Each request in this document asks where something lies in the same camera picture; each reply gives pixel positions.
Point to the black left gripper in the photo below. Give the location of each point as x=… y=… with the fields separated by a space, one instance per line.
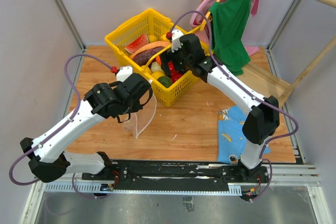
x=137 y=106

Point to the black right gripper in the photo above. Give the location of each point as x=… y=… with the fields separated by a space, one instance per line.
x=168 y=56

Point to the green mango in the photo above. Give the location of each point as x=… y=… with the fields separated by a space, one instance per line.
x=165 y=81

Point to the clear polka dot zip bag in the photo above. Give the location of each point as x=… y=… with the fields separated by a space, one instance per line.
x=136 y=123

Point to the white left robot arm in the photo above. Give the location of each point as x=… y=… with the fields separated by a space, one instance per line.
x=48 y=158

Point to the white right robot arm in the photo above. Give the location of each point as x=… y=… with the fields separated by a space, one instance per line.
x=187 y=54

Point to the pale green cabbage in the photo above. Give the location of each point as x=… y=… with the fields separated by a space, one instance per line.
x=155 y=67

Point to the yellow lemon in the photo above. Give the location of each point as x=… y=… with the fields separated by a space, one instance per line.
x=157 y=74

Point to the papaya half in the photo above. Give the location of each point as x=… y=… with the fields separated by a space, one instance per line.
x=155 y=44

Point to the watermelon slice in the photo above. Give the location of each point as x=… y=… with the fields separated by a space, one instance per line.
x=137 y=44

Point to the yellow plastic basket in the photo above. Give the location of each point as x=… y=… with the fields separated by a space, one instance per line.
x=155 y=25

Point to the pink garment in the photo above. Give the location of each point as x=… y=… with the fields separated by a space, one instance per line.
x=204 y=6

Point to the green shirt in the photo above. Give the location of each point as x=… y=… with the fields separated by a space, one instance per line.
x=227 y=45

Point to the blue cartoon cloth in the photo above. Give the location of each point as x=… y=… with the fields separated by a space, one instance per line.
x=231 y=140

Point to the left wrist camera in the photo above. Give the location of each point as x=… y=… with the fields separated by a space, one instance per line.
x=123 y=73

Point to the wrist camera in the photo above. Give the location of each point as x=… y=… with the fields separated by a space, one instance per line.
x=123 y=73
x=174 y=36

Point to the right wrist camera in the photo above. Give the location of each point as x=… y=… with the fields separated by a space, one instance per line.
x=174 y=36

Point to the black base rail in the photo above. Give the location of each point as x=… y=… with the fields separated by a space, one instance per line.
x=171 y=176

